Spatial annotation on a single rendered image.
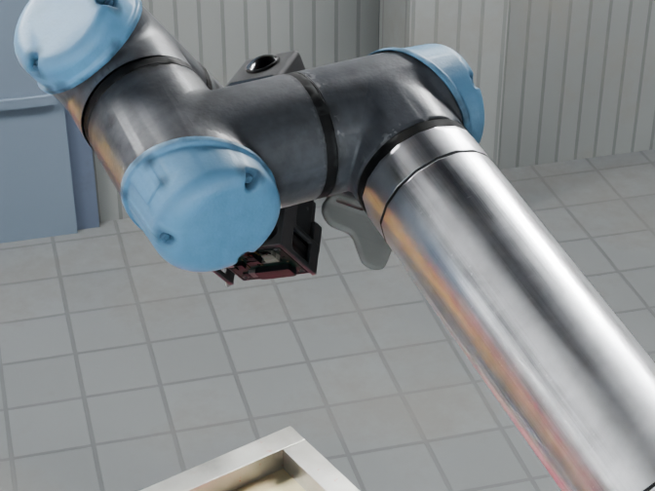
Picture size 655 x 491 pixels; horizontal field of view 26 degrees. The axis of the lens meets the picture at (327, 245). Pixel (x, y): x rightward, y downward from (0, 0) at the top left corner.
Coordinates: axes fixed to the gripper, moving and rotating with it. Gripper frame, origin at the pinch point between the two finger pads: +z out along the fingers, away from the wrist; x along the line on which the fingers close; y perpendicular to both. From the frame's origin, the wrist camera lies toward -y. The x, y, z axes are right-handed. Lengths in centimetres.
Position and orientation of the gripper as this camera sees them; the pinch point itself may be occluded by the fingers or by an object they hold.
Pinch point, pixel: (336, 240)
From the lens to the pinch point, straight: 109.7
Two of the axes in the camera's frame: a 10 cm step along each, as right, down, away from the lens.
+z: 4.5, 4.2, 7.9
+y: -1.0, 9.0, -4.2
